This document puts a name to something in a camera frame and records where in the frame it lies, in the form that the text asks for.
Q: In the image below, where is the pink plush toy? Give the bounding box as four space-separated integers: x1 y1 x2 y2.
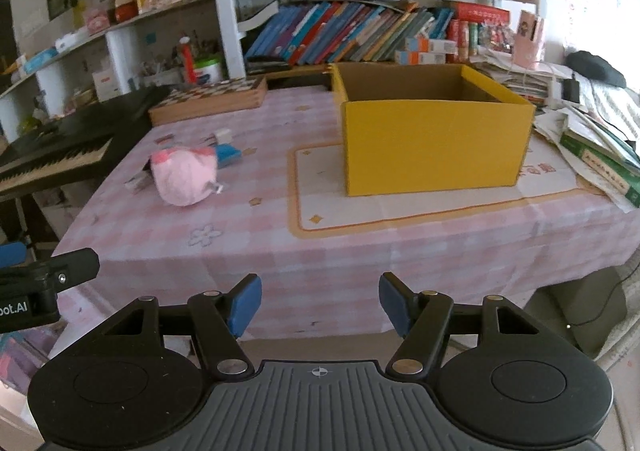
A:
150 146 224 207

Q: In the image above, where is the blue plastic block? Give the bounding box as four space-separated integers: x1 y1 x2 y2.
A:
215 144 242 168

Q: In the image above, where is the white power adapter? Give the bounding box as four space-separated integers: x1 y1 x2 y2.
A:
202 128 233 146

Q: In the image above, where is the pink checkered tablecloth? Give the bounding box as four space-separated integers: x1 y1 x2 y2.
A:
58 87 639 339

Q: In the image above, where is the black electronic keyboard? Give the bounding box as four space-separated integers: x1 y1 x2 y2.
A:
1 87 170 202

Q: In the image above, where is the yellow cardboard box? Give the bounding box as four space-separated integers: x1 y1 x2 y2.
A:
331 62 536 196

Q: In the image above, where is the wooden chess board box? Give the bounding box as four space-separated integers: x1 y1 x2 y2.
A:
149 77 268 127

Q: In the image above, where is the white green lidded tub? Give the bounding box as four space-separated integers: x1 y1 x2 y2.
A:
194 55 224 85

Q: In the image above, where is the green thick book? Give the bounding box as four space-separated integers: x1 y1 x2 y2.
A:
560 133 639 208

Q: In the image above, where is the pile of papers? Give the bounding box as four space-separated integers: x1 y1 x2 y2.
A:
471 52 639 211

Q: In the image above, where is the row of leaning books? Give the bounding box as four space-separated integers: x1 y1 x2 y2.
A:
244 0 454 67

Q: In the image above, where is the white bookshelf unit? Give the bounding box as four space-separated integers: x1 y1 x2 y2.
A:
0 0 542 142

